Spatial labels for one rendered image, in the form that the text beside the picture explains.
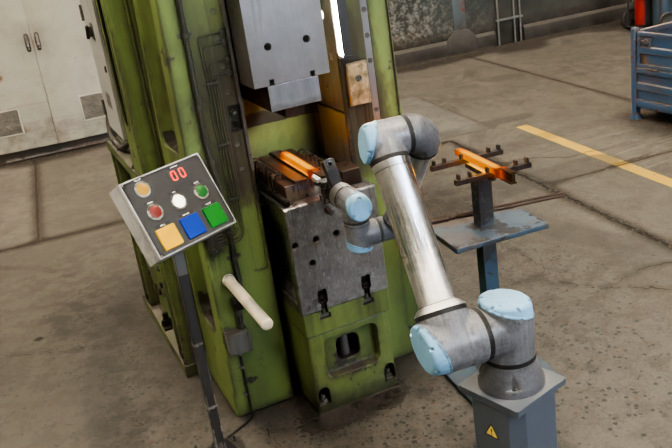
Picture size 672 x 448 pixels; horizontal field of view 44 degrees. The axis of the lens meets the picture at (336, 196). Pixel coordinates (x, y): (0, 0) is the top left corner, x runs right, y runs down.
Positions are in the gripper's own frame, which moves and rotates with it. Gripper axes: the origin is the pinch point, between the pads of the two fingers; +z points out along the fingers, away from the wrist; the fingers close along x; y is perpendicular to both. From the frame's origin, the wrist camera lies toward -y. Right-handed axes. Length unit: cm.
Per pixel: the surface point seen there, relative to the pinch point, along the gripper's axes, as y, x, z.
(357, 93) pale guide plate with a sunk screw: -21.7, 27.8, 15.7
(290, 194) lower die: 6.5, -10.5, 2.7
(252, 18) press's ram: -60, -14, 6
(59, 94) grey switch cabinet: 68, -36, 539
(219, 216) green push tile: 0.5, -42.8, -13.3
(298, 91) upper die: -31.2, -1.0, 4.2
